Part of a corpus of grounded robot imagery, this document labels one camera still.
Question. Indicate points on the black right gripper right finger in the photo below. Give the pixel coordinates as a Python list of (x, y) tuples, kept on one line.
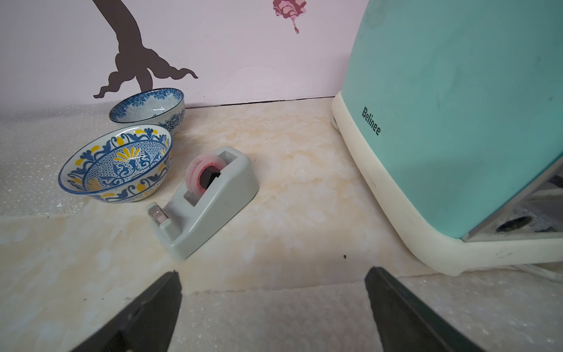
[(405, 322)]

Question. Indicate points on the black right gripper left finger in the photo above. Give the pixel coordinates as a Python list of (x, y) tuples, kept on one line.
[(145, 324)]

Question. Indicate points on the right bubble wrap sheet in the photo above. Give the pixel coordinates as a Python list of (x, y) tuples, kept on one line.
[(501, 310)]

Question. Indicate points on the bubble wrap sheet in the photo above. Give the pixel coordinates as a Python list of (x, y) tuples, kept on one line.
[(35, 145), (501, 310)]

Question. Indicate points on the back bubble wrap sheet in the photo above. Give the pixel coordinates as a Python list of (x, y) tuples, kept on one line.
[(35, 145)]

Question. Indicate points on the grey tape dispenser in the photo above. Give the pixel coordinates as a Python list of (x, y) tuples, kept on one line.
[(186, 222)]

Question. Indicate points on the pink tape roll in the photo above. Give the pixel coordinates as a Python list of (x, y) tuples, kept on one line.
[(202, 171)]

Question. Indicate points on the blue yellow patterned bowl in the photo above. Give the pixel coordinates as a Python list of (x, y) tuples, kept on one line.
[(126, 165)]

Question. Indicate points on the blue white patterned bowl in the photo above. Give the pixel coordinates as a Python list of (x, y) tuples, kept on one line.
[(163, 107)]

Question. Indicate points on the mint green toaster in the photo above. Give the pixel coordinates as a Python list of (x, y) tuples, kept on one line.
[(452, 111)]

